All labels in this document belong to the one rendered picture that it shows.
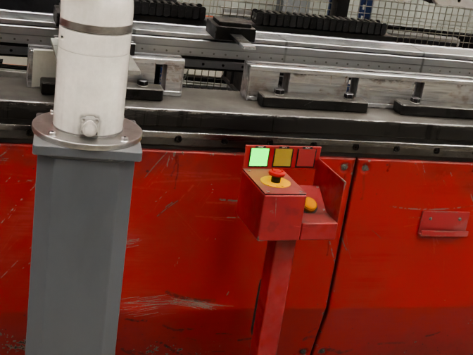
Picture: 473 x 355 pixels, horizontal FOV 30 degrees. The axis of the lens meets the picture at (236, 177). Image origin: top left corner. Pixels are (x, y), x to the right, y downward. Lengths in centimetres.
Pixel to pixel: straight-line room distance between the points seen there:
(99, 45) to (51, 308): 48
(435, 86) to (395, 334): 75
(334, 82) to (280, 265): 56
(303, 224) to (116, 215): 65
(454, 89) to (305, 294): 72
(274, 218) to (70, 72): 73
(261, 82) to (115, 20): 95
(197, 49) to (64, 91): 111
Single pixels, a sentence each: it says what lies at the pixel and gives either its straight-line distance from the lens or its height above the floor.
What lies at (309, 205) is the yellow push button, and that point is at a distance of 212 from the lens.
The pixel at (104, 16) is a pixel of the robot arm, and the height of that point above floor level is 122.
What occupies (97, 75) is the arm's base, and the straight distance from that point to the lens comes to 147.
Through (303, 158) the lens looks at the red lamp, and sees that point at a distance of 217.
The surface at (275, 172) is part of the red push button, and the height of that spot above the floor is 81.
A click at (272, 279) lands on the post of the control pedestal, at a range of 217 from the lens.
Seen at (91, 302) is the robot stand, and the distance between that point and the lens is 161.
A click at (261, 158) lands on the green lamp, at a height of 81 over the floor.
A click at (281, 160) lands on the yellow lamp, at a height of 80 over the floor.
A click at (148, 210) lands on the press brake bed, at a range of 227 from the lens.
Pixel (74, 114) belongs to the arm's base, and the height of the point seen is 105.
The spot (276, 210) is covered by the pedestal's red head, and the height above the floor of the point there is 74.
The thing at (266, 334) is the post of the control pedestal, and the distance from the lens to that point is 224.
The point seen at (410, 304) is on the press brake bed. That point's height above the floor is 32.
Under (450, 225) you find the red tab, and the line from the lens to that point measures 259.
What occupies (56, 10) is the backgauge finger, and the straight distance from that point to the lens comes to 245.
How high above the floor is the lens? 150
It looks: 20 degrees down
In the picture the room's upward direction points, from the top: 8 degrees clockwise
